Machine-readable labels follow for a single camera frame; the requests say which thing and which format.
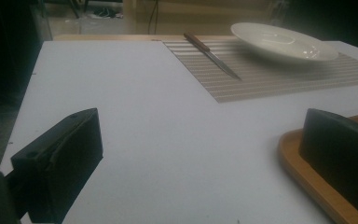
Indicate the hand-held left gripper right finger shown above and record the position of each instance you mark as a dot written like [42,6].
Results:
[341,149]

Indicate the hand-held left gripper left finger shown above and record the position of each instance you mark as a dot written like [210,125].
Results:
[62,161]

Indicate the wooden tray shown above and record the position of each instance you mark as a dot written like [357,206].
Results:
[320,186]

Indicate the striped woven placemat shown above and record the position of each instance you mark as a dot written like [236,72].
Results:
[261,77]

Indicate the white plate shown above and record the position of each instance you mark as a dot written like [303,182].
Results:
[284,42]

